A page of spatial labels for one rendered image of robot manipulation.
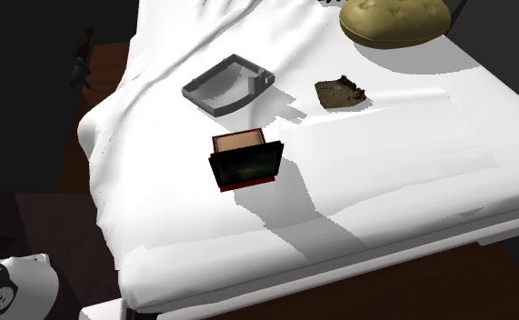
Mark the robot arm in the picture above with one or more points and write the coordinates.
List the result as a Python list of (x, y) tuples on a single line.
[(24, 283)]

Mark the red and black box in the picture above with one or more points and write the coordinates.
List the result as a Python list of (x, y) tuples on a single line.
[(245, 162)]

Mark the grey open tray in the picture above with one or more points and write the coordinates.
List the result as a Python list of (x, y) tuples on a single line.
[(223, 86)]

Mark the brown crumpled flat object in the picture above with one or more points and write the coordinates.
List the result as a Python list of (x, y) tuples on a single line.
[(336, 95)]

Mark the olive green pillow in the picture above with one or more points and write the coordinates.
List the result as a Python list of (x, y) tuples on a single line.
[(392, 20)]

